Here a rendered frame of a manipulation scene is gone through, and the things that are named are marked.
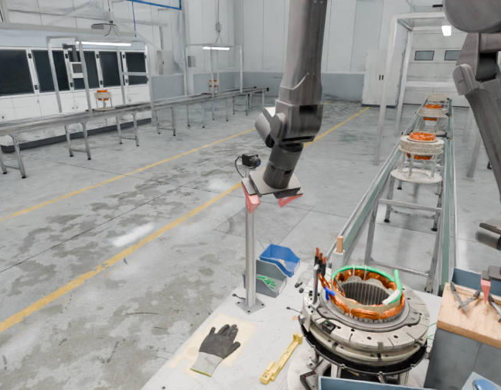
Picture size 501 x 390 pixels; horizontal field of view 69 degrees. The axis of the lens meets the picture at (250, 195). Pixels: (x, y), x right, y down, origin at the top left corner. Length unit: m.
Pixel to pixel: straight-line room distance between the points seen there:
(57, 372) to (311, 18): 2.34
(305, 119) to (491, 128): 0.52
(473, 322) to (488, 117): 0.52
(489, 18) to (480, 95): 0.66
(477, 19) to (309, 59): 0.32
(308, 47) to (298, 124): 0.12
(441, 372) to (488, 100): 0.72
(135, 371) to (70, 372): 0.37
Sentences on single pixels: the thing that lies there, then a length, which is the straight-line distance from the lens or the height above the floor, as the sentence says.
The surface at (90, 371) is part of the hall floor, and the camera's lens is 2.51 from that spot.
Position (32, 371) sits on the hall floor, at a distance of 2.65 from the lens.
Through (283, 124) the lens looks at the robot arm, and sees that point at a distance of 0.65.
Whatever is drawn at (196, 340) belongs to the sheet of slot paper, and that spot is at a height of 0.78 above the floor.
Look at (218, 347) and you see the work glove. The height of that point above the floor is 0.80.
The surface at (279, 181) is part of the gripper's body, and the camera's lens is 0.74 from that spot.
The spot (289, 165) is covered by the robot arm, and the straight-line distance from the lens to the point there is 0.72.
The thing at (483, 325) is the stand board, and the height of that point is 1.06.
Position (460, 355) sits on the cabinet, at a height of 0.98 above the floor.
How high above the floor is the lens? 1.70
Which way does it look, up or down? 21 degrees down
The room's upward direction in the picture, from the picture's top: straight up
